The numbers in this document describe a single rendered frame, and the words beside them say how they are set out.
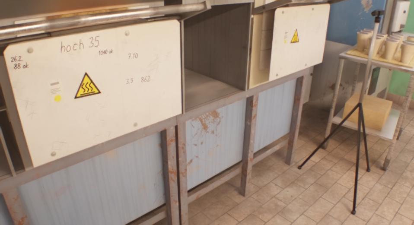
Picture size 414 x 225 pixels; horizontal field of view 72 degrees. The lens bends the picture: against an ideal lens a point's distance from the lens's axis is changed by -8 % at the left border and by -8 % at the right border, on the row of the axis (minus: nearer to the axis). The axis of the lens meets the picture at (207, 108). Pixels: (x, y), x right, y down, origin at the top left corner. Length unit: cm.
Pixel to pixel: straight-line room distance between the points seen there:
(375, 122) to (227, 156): 142
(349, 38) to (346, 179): 152
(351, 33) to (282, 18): 184
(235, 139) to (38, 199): 119
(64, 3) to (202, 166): 120
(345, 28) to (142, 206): 269
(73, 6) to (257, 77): 113
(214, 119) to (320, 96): 219
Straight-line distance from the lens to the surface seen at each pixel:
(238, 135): 200
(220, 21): 182
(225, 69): 185
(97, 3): 115
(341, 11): 350
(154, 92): 119
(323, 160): 285
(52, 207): 145
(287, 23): 175
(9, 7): 107
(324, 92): 372
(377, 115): 285
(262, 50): 179
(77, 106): 106
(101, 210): 157
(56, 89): 102
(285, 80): 210
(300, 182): 251
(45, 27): 86
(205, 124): 172
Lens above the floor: 151
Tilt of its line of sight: 25 degrees down
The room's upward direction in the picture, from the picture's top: 1 degrees clockwise
